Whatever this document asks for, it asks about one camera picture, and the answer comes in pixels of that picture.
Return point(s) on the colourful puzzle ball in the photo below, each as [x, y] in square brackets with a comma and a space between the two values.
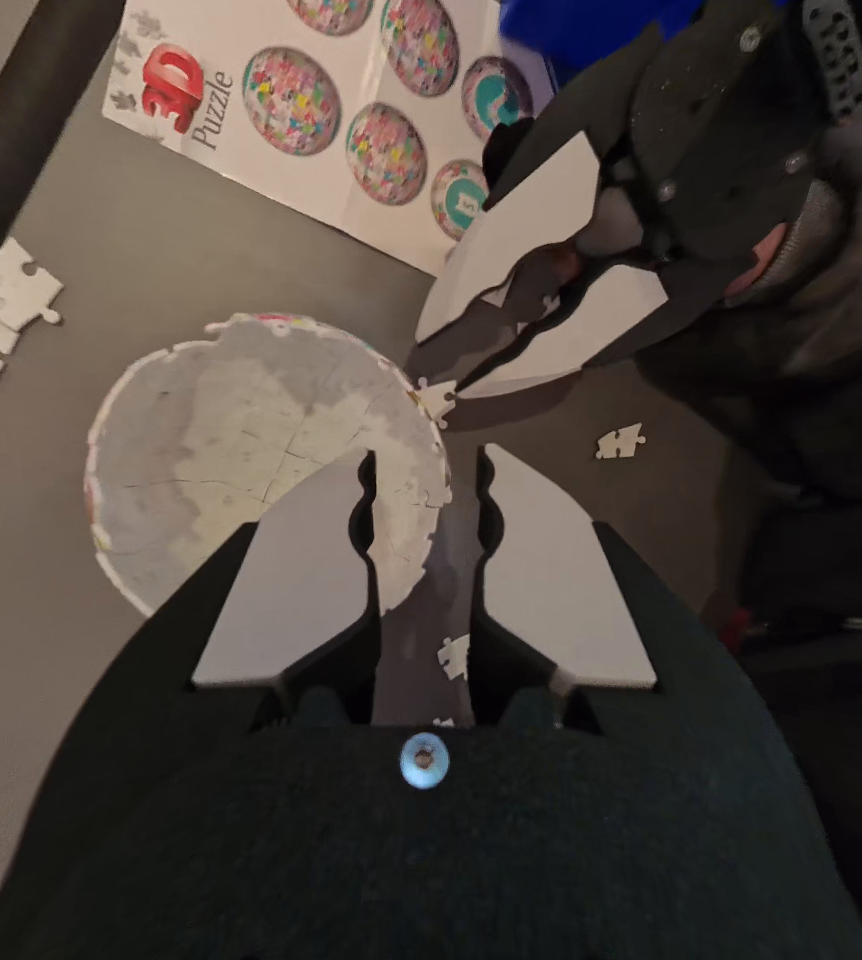
[221, 450]

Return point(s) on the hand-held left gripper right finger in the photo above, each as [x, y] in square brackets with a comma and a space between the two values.
[566, 600]

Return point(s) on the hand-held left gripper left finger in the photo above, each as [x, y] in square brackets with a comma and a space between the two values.
[281, 600]

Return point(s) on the person's right hand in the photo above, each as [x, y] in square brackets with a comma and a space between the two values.
[603, 225]

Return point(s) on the blue plastic bin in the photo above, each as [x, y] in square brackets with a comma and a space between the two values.
[596, 30]

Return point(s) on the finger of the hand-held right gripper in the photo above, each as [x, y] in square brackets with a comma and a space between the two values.
[513, 233]
[581, 338]

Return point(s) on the puzzle instruction leaflet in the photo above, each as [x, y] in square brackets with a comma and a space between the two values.
[326, 105]

